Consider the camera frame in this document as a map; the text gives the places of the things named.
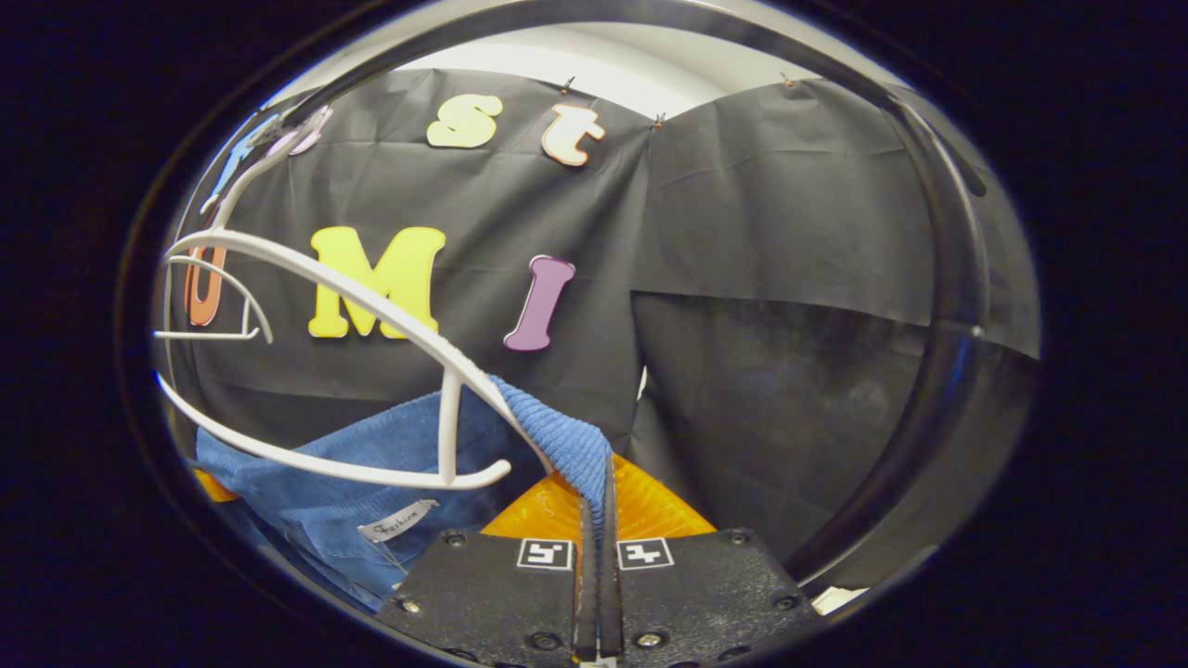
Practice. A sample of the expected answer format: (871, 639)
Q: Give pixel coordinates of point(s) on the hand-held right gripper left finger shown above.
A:
(492, 603)

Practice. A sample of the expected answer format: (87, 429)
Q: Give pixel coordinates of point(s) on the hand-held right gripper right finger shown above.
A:
(705, 603)

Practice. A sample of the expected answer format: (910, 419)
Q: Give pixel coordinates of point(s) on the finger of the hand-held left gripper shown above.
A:
(215, 487)

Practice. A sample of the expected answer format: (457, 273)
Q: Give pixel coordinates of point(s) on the white plastic hanger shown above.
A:
(204, 335)
(450, 436)

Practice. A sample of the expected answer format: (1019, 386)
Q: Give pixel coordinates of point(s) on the black backdrop cloth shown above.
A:
(742, 232)

